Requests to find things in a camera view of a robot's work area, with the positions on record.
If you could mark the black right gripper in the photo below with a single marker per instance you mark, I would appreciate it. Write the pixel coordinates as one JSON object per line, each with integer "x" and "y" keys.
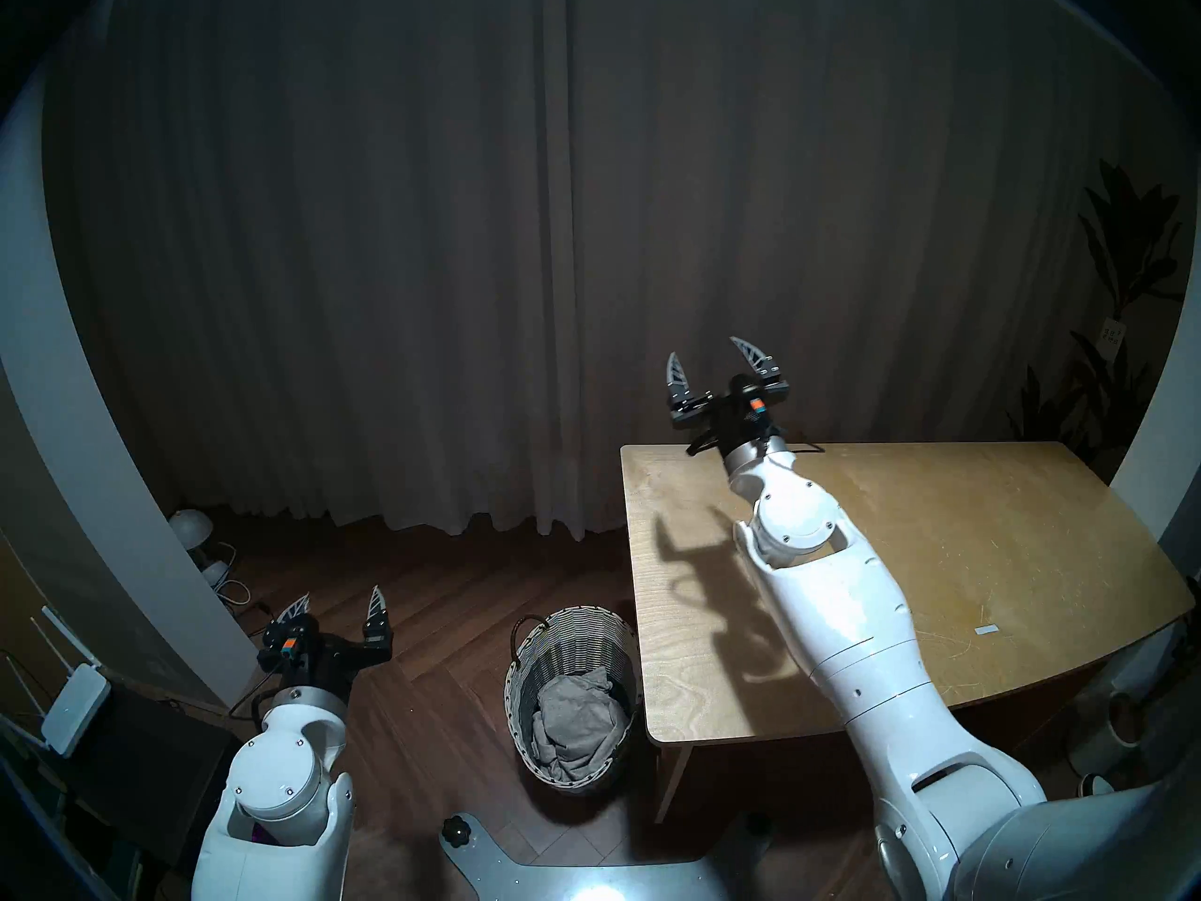
{"x": 741, "y": 420}

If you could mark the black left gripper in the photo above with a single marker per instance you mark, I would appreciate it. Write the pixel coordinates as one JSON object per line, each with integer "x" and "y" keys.
{"x": 319, "y": 655}

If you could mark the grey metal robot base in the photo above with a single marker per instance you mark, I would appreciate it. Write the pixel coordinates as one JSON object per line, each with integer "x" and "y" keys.
{"x": 600, "y": 880}

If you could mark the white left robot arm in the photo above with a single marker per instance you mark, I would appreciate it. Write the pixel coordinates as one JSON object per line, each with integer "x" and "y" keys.
{"x": 277, "y": 796}

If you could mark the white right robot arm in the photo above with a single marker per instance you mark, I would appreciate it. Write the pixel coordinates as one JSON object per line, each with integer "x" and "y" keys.
{"x": 844, "y": 627}

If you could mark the woven wicker laundry hamper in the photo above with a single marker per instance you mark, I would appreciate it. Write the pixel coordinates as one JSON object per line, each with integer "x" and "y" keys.
{"x": 525, "y": 683}

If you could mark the small white round device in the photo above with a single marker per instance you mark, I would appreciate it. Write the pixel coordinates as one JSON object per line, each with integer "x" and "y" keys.
{"x": 216, "y": 572}

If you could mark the white mushroom lamp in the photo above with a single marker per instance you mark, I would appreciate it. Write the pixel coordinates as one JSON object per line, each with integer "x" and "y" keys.
{"x": 190, "y": 526}

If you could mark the black low cabinet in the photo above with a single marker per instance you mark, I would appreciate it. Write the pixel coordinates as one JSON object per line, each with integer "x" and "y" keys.
{"x": 150, "y": 768}

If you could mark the black star knob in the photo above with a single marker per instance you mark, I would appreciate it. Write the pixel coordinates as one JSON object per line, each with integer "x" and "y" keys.
{"x": 457, "y": 830}

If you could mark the white wifi router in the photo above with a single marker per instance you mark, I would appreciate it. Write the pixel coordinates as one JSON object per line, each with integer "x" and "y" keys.
{"x": 73, "y": 711}

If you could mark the light wooden table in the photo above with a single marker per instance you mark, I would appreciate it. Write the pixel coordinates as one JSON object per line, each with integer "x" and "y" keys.
{"x": 985, "y": 533}

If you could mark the long pleated curtain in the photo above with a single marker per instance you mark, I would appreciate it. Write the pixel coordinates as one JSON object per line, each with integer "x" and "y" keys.
{"x": 375, "y": 251}

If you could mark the dark leafy houseplant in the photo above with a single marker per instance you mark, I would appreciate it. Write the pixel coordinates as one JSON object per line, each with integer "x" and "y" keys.
{"x": 1126, "y": 251}

